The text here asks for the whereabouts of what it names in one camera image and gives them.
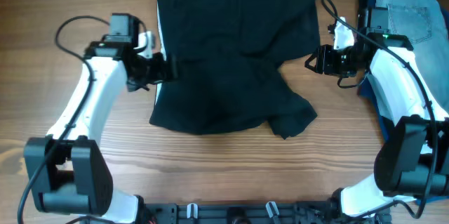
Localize black shorts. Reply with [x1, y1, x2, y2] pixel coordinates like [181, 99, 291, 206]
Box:
[149, 0, 320, 138]

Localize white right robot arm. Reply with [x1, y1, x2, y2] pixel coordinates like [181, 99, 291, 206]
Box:
[305, 33, 448, 218]

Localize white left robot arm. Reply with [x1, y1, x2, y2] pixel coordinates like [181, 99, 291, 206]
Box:
[17, 41, 177, 223]

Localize blue garment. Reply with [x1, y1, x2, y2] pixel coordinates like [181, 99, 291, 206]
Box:
[352, 0, 449, 204]

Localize light blue denim shorts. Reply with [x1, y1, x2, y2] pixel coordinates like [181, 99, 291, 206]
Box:
[376, 0, 448, 110]

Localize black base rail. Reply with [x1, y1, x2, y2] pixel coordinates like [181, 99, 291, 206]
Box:
[79, 201, 392, 224]

